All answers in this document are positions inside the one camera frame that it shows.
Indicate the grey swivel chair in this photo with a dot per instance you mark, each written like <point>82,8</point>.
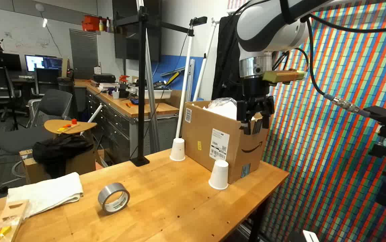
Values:
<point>52,105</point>

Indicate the white paper cup far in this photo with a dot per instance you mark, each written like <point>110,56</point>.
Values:
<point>177,149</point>

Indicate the wooden toy block board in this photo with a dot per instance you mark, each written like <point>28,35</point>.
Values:
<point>10,218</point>

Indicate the round wooden side table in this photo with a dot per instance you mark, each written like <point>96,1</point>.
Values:
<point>64,126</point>

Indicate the tan wrist camera mount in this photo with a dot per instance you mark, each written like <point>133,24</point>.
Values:
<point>282,75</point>

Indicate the wooden workbench with drawers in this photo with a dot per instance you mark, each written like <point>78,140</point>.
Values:
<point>117,122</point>

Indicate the red container on shelf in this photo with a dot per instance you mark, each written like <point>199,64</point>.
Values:
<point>90,23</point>

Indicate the black camera stand pole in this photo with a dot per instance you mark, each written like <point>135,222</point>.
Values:
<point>145,83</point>

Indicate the computer monitor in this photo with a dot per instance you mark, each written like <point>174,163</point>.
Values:
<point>33,62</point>

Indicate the white paper cup near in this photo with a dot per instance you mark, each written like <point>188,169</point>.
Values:
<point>217,179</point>

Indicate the silver duct tape roll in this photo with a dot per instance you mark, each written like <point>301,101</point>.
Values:
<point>113,198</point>

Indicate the white folded towel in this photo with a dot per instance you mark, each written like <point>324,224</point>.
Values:
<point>47,193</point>

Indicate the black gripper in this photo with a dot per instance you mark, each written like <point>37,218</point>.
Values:
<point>252,105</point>

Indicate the cardboard amazon box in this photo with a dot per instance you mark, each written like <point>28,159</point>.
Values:
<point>209,136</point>

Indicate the white paper cup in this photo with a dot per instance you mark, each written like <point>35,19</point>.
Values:
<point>217,179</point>
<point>177,149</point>

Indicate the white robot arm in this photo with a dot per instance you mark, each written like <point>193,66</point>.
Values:
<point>263,28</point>

